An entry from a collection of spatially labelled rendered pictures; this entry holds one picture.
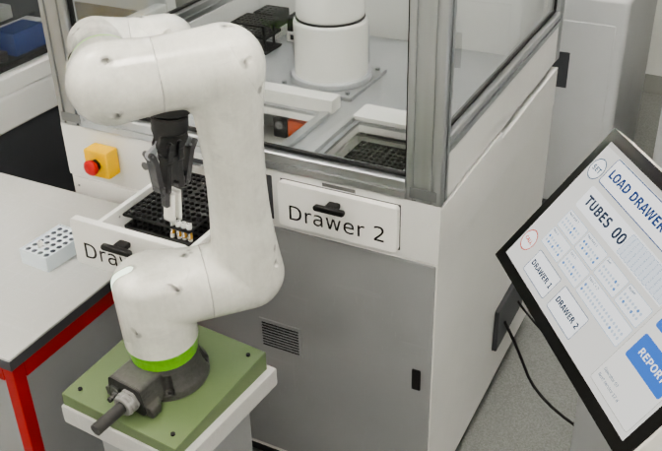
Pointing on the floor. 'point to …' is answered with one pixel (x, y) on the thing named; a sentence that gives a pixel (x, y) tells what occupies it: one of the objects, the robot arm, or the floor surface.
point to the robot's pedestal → (232, 423)
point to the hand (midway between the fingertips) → (172, 204)
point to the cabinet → (383, 328)
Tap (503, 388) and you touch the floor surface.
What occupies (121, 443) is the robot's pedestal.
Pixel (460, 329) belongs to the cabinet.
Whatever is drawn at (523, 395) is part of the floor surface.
